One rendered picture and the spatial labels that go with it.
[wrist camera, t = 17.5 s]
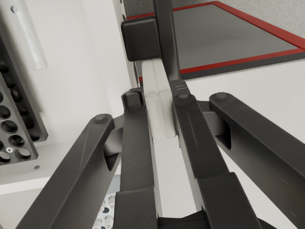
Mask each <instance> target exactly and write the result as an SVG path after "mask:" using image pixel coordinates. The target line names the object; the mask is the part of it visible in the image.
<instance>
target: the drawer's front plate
mask: <svg viewBox="0 0 305 229"><path fill-rule="evenodd" d="M81 1H82V5H83V8H84V12H85V16H86V20H87V23H88V26H89V31H90V34H91V38H92V41H93V45H94V49H95V53H96V56H97V60H98V64H99V67H100V71H101V75H102V78H103V82H104V86H105V89H106V93H107V97H108V101H109V104H110V108H111V111H112V115H113V118H116V117H118V116H120V115H122V114H123V113H124V108H123V103H122V99H121V95H122V94H123V93H125V92H127V91H129V90H130V89H132V88H137V87H138V86H137V81H136V77H135V72H134V65H133V62H131V61H129V60H128V58H127V53H126V49H125V45H124V40H123V35H122V30H121V24H122V22H123V21H124V20H123V15H124V16H125V17H126V14H125V9H124V5H123V1H122V4H121V3H120V0H81Z"/></svg>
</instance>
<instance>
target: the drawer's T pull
mask: <svg viewBox="0 0 305 229"><path fill-rule="evenodd" d="M152 4H153V9H154V16H153V15H151V16H145V17H140V18H135V19H130V20H124V21H123V22H122V24H121V30H122V35H123V40H124V45H125V49H126V53H127V58H128V60H129V61H131V62H134V61H140V60H147V59H152V58H157V57H160V56H161V59H162V63H163V66H164V69H165V72H166V76H167V80H168V81H173V80H180V79H181V73H180V66H179V58H178V51H177V40H176V33H175V25H174V18H173V10H172V0H152Z"/></svg>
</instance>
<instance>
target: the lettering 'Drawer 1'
mask: <svg viewBox="0 0 305 229"><path fill-rule="evenodd" d="M123 20H126V17H125V16H124V15H123ZM133 65H134V72H135V77H136V81H137V86H138V84H139V81H138V74H137V69H136V65H135V62H133Z"/></svg>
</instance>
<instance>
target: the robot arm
mask: <svg viewBox="0 0 305 229"><path fill-rule="evenodd" d="M141 64H142V74H143V87H137V88H132V89H130V90H129V91H127V92H125V93H123V94H122V95H121V99H122V103H123V108H124V113H123V114H122V115H120V116H118V117H116V118H113V117H112V115H110V114H98V115H96V116H95V117H93V118H92V119H91V120H90V121H89V122H88V124H87V125H86V126H85V128H84V130H83V131H82V132H81V134H80V135H79V137H78V138H77V139H76V141H75V143H74V144H73V145H72V147H71V148H70V150H69V151H68V153H67V154H66V156H65V157H64V158H63V160H62V161H61V163H60V164H59V166H58V167H57V169H56V170H55V171H54V173H53V174H52V176H51V177H50V179H49V180H48V182H47V183H46V185H45V186H44V187H43V189H42V190H41V192H40V193H39V195H38V196H37V198H36V199H35V201H34V202H33V203H32V205H31V206H30V208H29V209H28V211H27V212H26V214H25V215H24V216H23V218H22V220H21V221H20V222H19V224H18V225H17V226H16V228H15V229H92V228H93V225H94V223H95V220H96V218H97V216H98V213H99V211H100V209H101V206H102V204H103V201H104V199H105V196H106V194H107V192H108V189H109V187H110V185H111V182H112V180H113V177H114V175H115V172H116V170H117V167H118V165H119V162H120V160H121V175H120V191H118V192H116V194H115V205H114V218H113V229H277V228H276V227H274V226H272V225H271V224H269V223H267V222H266V221H264V220H262V219H260V218H258V217H257V216H256V214H255V212H254V210H253V208H252V205H251V204H250V202H249V199H248V197H247V195H246V194H245V191H244V189H243V187H242V185H241V183H240V181H239V179H238V177H237V175H236V173H235V172H230V171H229V169H228V167H227V165H226V163H225V160H224V158H223V156H222V154H221V152H220V150H219V147H220V148H221V149H222V150H223V151H224V152H225V153H226V154H227V155H228V156H229V157H230V158H231V159H232V160H233V162H234V163H235V164H236V165H237V166H238V167H239V168H240V169H241V170H242V171H243V172H244V173H245V174H246V175H247V176H248V177H249V178H250V179H251V181H252V182H253V183H254V184H255V185H256V186H257V187H258V188H259V189H260V190H261V191H262V192H263V193H264V194H265V195H266V196H267V197H268V198H269V200H270V201H271V202H272V203H273V204H274V205H275V206H276V207H277V208H278V209H279V210H280V211H281V212H282V213H283V214H284V215H285V216H286V217H287V219H288V220H289V221H290V222H291V223H292V224H293V225H294V226H295V227H296V228H297V229H305V144H304V143H303V142H301V141H300V140H299V139H297V138H296V137H294V136H293V135H291V134H290V133H288V132H287V131H285V130H284V129H282V128H281V127H279V126H278V125H276V124H275V123H273V122H272V121H270V120H269V119H267V118H266V117H265V116H263V115H261V114H260V113H258V112H257V111H256V110H254V109H253V108H251V107H250V106H248V105H247V104H245V103H244V102H242V101H241V100H239V99H238V98H236V97H235V96H233V95H232V94H229V93H226V92H218V93H214V94H212V95H211V96H209V101H200V100H197V99H196V97H195V96H194V95H192V94H191V92H190V90H189V88H188V86H187V84H186V82H185V81H184V80H182V79H180V80H173V81H168V80H167V76H166V72H165V69H164V66H163V63H162V59H161V57H157V58H152V59H147V60H142V61H141ZM176 135H177V136H178V142H179V148H181V151H182V156H183V160H184V164H185V167H186V171H187V175H188V179H189V183H190V187H191V191H192V195H193V199H194V203H195V207H196V210H197V212H195V213H193V214H191V215H188V216H186V217H183V218H167V217H163V215H162V205H161V198H160V190H159V183H158V175H157V165H156V157H155V150H154V142H153V140H155V141H156V140H162V139H163V138H165V137H167V138H168V139H169V138H175V137H176ZM218 146H219V147H218Z"/></svg>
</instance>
